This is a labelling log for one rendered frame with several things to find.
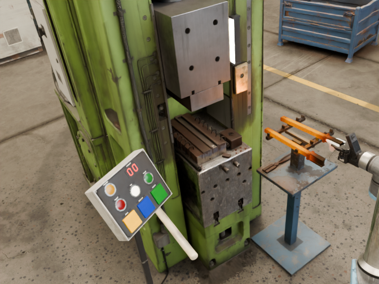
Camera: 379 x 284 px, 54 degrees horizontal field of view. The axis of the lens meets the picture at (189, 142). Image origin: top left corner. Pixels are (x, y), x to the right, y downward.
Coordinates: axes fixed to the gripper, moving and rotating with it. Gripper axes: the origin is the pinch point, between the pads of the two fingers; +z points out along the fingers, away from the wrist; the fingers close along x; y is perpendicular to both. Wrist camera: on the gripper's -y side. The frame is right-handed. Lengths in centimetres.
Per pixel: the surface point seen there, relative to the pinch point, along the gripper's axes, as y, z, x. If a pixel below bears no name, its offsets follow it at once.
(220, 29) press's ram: -61, 40, -38
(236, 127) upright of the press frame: 9, 53, -18
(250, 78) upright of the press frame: -21, 52, -8
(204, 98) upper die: -28, 41, -50
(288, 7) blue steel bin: 41, 270, 274
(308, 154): 3.9, 1.8, -14.2
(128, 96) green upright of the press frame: -36, 58, -83
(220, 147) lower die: 7, 41, -42
